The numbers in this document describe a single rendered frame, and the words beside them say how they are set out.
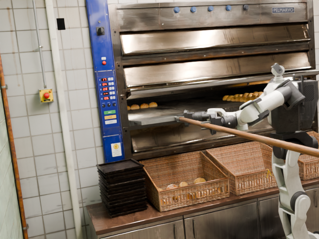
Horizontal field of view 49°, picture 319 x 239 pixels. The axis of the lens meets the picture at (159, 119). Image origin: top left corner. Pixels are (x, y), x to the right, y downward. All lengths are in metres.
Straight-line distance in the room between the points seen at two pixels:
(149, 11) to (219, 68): 0.76
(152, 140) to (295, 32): 1.68
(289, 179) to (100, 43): 1.65
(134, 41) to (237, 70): 0.95
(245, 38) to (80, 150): 1.70
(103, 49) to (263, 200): 1.67
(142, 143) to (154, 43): 0.82
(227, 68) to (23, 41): 1.66
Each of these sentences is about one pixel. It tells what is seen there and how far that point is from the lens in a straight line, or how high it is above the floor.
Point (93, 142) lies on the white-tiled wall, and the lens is 2.81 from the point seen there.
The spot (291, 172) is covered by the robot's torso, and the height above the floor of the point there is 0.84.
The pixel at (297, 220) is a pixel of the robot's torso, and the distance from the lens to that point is 2.50.
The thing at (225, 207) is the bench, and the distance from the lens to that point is 2.68.
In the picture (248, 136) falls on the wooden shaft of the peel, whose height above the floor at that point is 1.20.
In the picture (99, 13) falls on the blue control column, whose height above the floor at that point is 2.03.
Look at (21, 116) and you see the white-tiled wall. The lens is 2.76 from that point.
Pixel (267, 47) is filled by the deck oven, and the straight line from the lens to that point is 3.39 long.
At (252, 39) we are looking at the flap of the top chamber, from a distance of 3.30.
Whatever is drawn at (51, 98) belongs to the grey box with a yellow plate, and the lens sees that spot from 2.68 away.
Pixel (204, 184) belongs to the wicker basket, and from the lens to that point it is 2.61.
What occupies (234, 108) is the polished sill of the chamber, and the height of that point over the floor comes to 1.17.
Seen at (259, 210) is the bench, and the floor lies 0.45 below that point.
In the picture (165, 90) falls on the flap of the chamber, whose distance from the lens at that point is 2.76.
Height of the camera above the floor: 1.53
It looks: 7 degrees down
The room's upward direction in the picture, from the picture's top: 6 degrees counter-clockwise
